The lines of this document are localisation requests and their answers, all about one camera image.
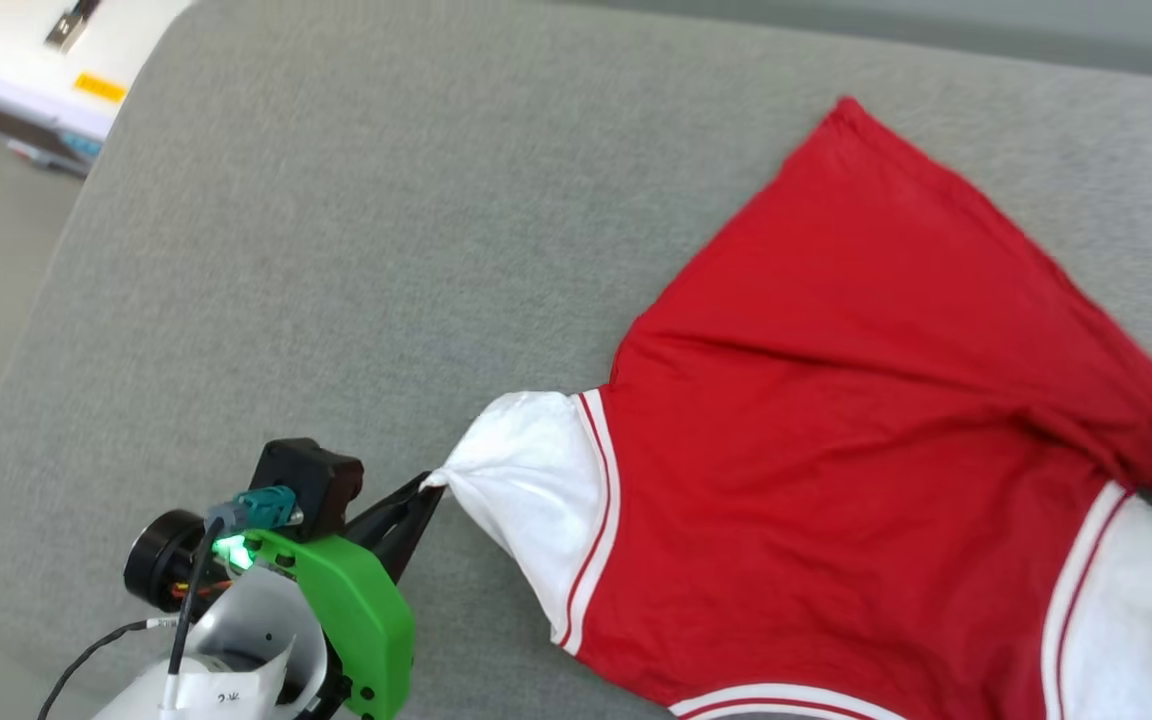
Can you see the grey fabric sofa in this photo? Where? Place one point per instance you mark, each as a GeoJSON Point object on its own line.
{"type": "Point", "coordinates": [336, 250]}

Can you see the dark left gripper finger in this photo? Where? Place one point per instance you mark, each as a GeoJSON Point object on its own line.
{"type": "Point", "coordinates": [406, 545]}
{"type": "Point", "coordinates": [391, 505]}

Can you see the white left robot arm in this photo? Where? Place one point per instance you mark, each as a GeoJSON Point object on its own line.
{"type": "Point", "coordinates": [236, 640]}

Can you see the red and white garment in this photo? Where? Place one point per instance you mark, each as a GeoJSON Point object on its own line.
{"type": "Point", "coordinates": [836, 420]}

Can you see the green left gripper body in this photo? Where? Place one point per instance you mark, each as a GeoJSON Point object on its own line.
{"type": "Point", "coordinates": [366, 620]}

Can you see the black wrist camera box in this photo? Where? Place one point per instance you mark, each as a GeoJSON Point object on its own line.
{"type": "Point", "coordinates": [306, 485]}

